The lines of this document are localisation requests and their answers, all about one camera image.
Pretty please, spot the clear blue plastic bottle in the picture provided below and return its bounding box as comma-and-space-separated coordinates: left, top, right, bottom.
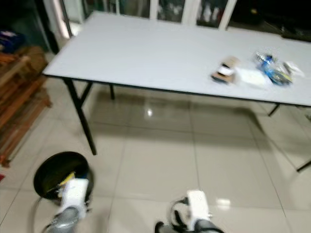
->
255, 50, 295, 87

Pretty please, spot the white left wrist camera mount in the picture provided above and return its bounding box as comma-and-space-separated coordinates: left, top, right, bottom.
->
60, 178, 93, 215

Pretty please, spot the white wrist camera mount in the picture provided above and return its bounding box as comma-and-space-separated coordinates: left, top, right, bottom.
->
60, 178, 93, 215
185, 190, 212, 227

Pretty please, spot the blue box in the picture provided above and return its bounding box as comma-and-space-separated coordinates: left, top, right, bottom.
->
0, 30, 26, 53

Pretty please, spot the white framed glass door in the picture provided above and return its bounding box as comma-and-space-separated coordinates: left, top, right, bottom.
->
43, 0, 240, 31

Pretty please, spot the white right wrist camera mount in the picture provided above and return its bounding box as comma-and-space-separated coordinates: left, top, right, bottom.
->
185, 190, 212, 227

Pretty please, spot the black round rubbish bin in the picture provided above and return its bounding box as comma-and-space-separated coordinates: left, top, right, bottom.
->
33, 150, 96, 207

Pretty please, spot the white folding table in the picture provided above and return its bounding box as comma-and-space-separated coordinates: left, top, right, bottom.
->
43, 11, 311, 173

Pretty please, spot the yellow white trash packet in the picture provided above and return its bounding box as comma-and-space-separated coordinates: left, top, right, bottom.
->
60, 172, 76, 188

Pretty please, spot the brown wooden slatted rack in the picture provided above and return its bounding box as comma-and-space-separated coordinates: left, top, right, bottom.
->
0, 46, 53, 168

